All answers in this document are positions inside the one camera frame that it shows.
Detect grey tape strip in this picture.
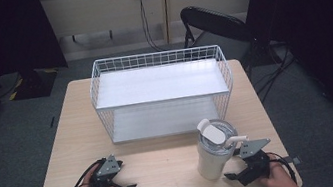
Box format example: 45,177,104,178
282,153,302,168

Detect black wall socket cable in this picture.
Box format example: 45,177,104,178
137,0,167,55

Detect white wire shelf rack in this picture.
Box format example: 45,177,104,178
84,38,241,149

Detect small black floor object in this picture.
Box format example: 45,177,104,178
48,115,57,129

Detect dark base with yellow stripes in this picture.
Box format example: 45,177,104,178
0,64,63,105

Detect person's right hand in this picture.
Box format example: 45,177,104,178
255,150,301,187

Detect black folding chair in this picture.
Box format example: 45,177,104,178
177,0,265,78

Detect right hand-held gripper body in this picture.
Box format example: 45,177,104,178
232,136,278,187

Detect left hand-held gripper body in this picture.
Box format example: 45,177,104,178
84,152,128,187

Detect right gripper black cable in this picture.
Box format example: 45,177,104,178
266,147,299,187

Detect white tumbler with clear lid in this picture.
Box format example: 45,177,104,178
189,112,255,183

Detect black floor cables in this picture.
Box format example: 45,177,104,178
245,37,303,105

